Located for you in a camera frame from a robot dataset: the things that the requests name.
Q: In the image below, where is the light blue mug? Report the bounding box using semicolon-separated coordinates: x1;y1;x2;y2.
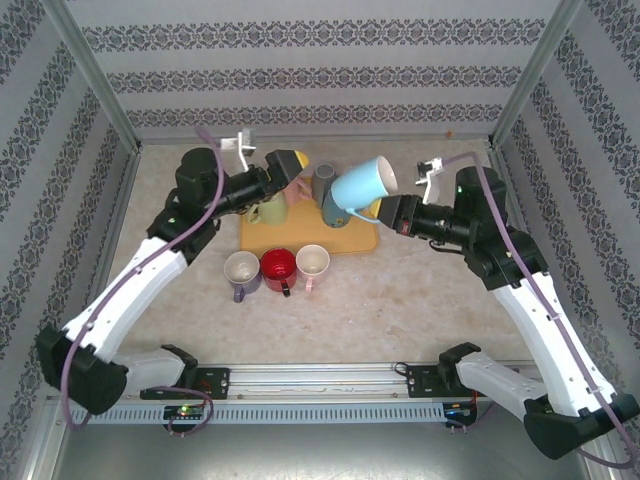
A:
329;154;399;224

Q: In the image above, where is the light green mug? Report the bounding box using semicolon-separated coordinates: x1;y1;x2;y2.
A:
246;192;290;227

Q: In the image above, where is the teal mug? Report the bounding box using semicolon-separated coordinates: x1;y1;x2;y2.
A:
320;193;357;230

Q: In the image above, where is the pink round mug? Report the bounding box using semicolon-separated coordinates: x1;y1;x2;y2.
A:
294;243;331;294

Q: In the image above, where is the red mug black handle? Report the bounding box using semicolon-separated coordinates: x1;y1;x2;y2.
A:
259;247;297;299

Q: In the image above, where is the pink faceted mug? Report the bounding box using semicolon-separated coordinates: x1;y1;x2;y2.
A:
279;174;312;206

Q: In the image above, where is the grey mug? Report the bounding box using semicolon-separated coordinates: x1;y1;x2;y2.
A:
312;162;341;209

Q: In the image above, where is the purple mug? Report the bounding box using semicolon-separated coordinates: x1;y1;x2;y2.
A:
223;249;265;305

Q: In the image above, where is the yellow plastic tray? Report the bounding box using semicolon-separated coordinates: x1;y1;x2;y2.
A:
239;167;380;255

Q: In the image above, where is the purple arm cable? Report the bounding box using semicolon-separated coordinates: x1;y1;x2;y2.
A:
62;124;226;432
439;152;637;469

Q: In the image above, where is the grey back rail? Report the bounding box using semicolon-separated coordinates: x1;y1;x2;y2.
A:
137;133;496;147

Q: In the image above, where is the aluminium side rail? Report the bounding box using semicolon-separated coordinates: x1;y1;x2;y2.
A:
487;139;621;396
67;144;144;351

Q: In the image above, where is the aluminium frame post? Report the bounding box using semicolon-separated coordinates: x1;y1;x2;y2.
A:
487;0;586;151
39;0;146;154

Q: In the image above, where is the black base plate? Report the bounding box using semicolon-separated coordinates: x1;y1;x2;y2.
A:
405;364;496;400
139;367;232;401

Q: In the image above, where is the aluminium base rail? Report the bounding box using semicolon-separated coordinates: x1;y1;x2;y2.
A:
47;363;539;401

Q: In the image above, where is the short purple base cable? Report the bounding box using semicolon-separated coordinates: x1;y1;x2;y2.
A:
167;384;214;437
462;394;501;435

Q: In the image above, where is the white slotted cable duct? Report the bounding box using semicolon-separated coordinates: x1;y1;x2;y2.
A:
67;403;446;425

